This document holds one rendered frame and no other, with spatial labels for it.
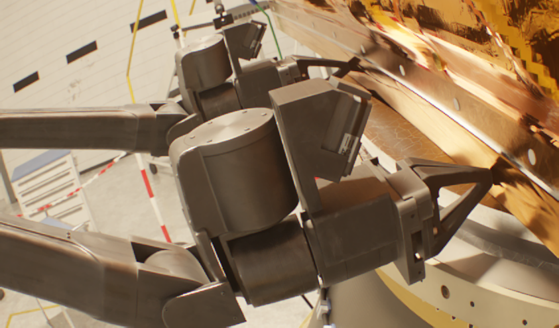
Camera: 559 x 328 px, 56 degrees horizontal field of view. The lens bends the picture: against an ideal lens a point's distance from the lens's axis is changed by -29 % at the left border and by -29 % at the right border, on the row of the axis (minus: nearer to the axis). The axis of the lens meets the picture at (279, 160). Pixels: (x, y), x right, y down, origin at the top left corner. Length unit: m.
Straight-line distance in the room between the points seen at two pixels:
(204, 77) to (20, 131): 0.30
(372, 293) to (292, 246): 0.33
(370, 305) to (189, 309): 0.37
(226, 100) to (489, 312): 0.57
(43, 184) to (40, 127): 4.41
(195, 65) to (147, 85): 7.23
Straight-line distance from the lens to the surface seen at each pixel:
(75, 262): 0.43
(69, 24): 8.15
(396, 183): 0.45
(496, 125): 0.46
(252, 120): 0.43
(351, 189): 0.46
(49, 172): 5.26
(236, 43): 0.91
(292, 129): 0.42
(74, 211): 5.33
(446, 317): 0.61
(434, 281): 0.53
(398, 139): 0.69
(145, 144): 0.90
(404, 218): 0.43
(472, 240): 0.55
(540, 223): 0.43
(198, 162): 0.42
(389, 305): 0.71
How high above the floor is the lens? 1.98
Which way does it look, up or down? 18 degrees down
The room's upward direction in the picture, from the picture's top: 17 degrees counter-clockwise
